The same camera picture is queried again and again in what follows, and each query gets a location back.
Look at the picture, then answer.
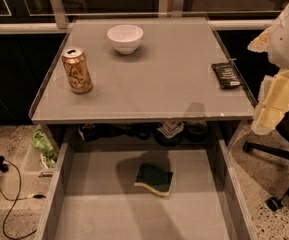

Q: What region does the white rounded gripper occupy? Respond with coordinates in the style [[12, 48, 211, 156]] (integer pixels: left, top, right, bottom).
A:
[[247, 3, 289, 135]]

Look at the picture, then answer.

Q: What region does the green and yellow sponge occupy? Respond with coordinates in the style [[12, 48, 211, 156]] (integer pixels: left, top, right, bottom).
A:
[[134, 164, 173, 197]]

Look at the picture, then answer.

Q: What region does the grey counter cabinet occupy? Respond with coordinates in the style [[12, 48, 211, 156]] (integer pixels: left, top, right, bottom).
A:
[[30, 17, 253, 126]]

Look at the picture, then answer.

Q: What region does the grey open top drawer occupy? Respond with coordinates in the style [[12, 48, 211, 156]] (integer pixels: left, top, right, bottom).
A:
[[34, 140, 257, 240]]

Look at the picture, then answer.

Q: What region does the black snack packet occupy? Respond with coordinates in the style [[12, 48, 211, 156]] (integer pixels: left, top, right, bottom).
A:
[[211, 63, 241, 89]]

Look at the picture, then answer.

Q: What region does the black and white clutter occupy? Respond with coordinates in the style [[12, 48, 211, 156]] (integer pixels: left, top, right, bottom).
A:
[[78, 120, 209, 147]]

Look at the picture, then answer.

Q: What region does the white ceramic bowl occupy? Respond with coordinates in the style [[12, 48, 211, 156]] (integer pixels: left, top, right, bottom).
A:
[[107, 24, 144, 55]]

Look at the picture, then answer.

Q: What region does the gold soda can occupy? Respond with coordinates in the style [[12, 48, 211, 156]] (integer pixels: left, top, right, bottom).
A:
[[62, 48, 93, 94]]

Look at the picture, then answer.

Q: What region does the green crumpled bag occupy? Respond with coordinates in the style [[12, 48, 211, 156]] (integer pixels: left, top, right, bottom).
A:
[[31, 129, 57, 169]]

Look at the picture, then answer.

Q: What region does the clear plastic bin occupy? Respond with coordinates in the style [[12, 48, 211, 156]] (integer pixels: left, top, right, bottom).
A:
[[20, 124, 57, 198]]

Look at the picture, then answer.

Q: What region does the metal window rail frame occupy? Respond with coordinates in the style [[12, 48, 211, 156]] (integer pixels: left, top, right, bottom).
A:
[[0, 0, 289, 33]]

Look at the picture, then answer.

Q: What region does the black cable on floor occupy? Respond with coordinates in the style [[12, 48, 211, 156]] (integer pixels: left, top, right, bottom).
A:
[[0, 155, 47, 240]]

